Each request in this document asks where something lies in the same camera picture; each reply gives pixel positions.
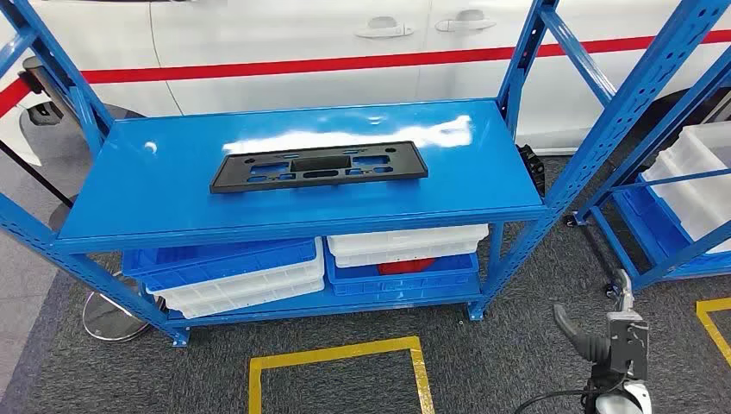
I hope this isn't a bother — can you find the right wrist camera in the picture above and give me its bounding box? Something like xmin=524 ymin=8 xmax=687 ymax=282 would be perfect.
xmin=606 ymin=268 xmax=651 ymax=383

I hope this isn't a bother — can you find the black camera cable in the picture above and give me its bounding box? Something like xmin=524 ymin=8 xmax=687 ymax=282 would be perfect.
xmin=512 ymin=388 xmax=598 ymax=414

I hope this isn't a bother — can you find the black barrier stanchion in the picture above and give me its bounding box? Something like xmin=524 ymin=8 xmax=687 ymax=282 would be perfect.
xmin=22 ymin=55 xmax=65 ymax=127

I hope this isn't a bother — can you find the white car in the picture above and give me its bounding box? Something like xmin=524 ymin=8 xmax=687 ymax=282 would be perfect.
xmin=0 ymin=0 xmax=731 ymax=166

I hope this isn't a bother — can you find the black ribbed object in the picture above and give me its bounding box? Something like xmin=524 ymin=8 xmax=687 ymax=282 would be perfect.
xmin=515 ymin=143 xmax=547 ymax=198

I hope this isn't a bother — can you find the red barrier belt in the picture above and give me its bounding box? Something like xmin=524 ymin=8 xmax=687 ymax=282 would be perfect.
xmin=79 ymin=28 xmax=731 ymax=85
xmin=0 ymin=77 xmax=33 ymax=118

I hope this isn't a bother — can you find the chrome base barrier stanchion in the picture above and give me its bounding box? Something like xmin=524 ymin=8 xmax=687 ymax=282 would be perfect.
xmin=81 ymin=273 xmax=154 ymax=344

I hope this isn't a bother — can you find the translucent white bin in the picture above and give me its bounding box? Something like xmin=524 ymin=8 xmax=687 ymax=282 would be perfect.
xmin=640 ymin=148 xmax=731 ymax=255
xmin=676 ymin=121 xmax=731 ymax=173

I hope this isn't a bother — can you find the black plastic car part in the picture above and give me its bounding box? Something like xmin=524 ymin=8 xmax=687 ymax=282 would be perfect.
xmin=209 ymin=141 xmax=429 ymax=196

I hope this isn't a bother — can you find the red part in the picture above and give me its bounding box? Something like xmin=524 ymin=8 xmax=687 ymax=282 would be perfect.
xmin=377 ymin=258 xmax=438 ymax=277

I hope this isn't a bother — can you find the blue metal shelf rack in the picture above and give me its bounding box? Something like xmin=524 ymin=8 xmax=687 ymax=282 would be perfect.
xmin=568 ymin=53 xmax=731 ymax=292
xmin=0 ymin=0 xmax=731 ymax=348

